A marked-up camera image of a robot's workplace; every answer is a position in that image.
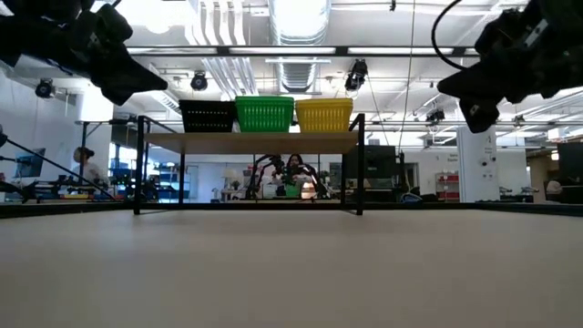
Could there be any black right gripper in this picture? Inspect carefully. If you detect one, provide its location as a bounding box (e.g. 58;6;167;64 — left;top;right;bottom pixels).
436;45;583;134

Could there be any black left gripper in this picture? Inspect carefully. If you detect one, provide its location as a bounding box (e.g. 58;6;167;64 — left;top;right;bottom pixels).
45;26;169;107

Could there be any wooden shelf with black legs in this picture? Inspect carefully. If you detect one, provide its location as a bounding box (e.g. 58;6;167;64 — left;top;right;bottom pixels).
133;113;366;218

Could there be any person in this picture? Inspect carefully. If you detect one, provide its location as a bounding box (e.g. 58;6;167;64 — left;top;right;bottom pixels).
72;146;110;190
284;153;315;200

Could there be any red storage rack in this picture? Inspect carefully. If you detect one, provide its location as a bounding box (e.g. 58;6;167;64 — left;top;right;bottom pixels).
435;171;461;202

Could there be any blue storage rack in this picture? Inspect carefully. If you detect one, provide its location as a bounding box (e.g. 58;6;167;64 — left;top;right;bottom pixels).
152;163;183;202

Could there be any black monitor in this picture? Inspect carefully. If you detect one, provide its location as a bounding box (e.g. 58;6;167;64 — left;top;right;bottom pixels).
556;142;583;205

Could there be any black cabinet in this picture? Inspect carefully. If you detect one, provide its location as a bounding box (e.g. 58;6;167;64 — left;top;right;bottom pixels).
342;145;398;204

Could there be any computer monitor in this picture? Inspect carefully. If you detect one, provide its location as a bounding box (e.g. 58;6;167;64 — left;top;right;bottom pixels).
13;148;46;179

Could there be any background cluttered work table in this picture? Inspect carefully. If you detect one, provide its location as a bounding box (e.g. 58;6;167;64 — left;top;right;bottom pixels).
0;179;133;205

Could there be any long ceiling light bar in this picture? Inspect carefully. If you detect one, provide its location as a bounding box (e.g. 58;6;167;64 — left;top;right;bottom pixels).
125;44;479;59

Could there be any tan table mat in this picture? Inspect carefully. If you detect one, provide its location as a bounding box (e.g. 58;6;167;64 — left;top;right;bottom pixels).
0;209;583;328

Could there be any black ceiling camera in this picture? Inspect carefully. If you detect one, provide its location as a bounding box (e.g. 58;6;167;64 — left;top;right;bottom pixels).
425;108;446;128
189;71;210;94
344;58;369;92
35;78;56;100

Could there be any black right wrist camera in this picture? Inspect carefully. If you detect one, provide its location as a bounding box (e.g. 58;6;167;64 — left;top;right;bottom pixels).
474;7;525;54

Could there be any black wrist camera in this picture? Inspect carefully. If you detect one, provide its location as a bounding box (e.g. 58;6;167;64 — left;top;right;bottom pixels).
474;7;525;54
93;3;134;46

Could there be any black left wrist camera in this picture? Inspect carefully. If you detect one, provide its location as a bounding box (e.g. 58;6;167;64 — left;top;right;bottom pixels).
93;3;134;46

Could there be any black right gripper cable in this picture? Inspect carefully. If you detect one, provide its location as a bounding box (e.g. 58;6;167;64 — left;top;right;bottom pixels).
431;0;477;73

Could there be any thin hanging cable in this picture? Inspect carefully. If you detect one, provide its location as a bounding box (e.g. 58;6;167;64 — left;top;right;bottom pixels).
396;0;416;159

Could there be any background black metal frame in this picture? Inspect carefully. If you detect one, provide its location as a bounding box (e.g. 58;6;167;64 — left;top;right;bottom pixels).
75;117;138;183

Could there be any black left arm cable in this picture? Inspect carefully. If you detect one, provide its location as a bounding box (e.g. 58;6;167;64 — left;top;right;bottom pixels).
0;135;116;201

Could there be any silver round ceiling duct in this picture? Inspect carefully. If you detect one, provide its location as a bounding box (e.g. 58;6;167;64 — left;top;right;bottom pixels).
267;0;332;95

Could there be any black metal rig frame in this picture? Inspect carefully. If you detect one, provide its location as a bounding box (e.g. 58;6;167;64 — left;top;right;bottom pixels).
0;201;583;220

